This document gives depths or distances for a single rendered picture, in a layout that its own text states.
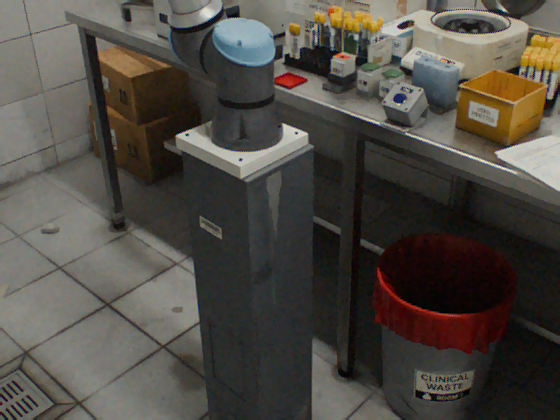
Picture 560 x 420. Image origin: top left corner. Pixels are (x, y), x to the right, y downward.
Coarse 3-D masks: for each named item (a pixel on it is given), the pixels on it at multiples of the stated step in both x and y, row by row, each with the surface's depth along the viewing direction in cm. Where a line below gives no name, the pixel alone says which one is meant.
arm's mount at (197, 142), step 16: (208, 128) 147; (288, 128) 147; (176, 144) 145; (192, 144) 141; (208, 144) 141; (288, 144) 142; (304, 144) 146; (208, 160) 139; (224, 160) 135; (240, 160) 135; (256, 160) 136; (272, 160) 139; (240, 176) 134
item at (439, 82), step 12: (420, 60) 160; (432, 60) 160; (420, 72) 160; (432, 72) 157; (444, 72) 155; (456, 72) 156; (420, 84) 161; (432, 84) 159; (444, 84) 156; (456, 84) 158; (432, 96) 160; (444, 96) 157; (456, 96) 160; (432, 108) 159; (444, 108) 159
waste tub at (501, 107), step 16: (480, 80) 152; (496, 80) 155; (512, 80) 152; (528, 80) 149; (464, 96) 147; (480, 96) 144; (496, 96) 142; (512, 96) 154; (528, 96) 142; (544, 96) 147; (464, 112) 149; (480, 112) 146; (496, 112) 143; (512, 112) 140; (528, 112) 145; (464, 128) 150; (480, 128) 147; (496, 128) 144; (512, 128) 143; (528, 128) 148
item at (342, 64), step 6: (342, 54) 170; (348, 54) 170; (336, 60) 169; (342, 60) 168; (348, 60) 168; (354, 60) 170; (336, 66) 169; (342, 66) 168; (348, 66) 169; (354, 66) 171; (330, 72) 171; (336, 72) 170; (342, 72) 168; (348, 72) 170
